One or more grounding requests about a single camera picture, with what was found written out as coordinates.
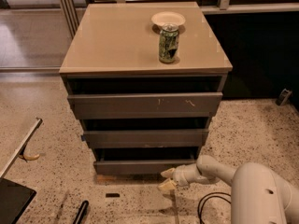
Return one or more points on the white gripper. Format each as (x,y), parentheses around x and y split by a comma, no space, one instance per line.
(181,174)

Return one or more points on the grey bottom drawer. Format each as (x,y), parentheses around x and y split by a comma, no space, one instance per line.
(141,161)

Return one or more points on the grey drawer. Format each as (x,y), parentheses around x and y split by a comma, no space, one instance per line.
(145,106)
(141,161)
(146,138)

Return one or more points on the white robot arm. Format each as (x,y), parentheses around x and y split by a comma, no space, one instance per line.
(258,194)

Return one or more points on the grey middle drawer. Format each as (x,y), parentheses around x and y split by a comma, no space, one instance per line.
(146,138)

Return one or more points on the grey top drawer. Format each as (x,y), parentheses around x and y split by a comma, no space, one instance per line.
(145,106)

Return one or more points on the grey drawer cabinet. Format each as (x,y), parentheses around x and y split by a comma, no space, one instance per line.
(116,51)

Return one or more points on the small grey floor device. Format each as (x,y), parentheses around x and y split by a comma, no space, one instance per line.
(283,97)

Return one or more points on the green soda can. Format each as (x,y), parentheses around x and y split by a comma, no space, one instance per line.
(168,43)

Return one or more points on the black laptop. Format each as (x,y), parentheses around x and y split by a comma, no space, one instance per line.
(14,199)

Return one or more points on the white paper bowl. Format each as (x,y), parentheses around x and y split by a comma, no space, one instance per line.
(167,17)

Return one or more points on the black handle object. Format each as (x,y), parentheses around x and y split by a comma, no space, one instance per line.
(82,211)

